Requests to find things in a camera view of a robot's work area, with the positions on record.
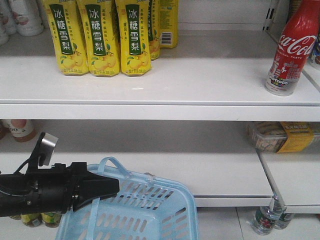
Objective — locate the red aluminium coca-cola bottle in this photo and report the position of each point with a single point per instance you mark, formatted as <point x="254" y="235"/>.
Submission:
<point x="293" y="48"/>

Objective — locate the light blue plastic basket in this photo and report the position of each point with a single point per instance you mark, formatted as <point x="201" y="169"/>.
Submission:
<point x="147" y="207"/>

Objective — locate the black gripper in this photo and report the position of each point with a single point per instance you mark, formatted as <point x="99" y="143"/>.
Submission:
<point x="61" y="188"/>

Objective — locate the white metal shelving unit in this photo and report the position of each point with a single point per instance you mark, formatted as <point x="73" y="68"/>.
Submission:
<point x="186" y="119"/>

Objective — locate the clear cookie box yellow label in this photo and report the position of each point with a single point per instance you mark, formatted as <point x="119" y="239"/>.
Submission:
<point x="283" y="137"/>

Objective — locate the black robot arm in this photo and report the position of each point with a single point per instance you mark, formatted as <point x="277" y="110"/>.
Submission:
<point x="13" y="191"/>

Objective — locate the white peach drink bottle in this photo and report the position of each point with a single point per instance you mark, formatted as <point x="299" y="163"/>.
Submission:
<point x="27" y="17"/>

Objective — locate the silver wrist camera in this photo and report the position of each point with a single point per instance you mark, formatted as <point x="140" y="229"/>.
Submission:
<point x="45" y="147"/>

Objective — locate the yellow pear drink carton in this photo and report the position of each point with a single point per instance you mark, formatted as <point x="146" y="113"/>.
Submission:
<point x="102" y="38"/>
<point x="135" y="54"/>
<point x="68" y="36"/>

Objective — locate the orange C100 juice bottle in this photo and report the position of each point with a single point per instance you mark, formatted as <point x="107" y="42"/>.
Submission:
<point x="22" y="130"/>

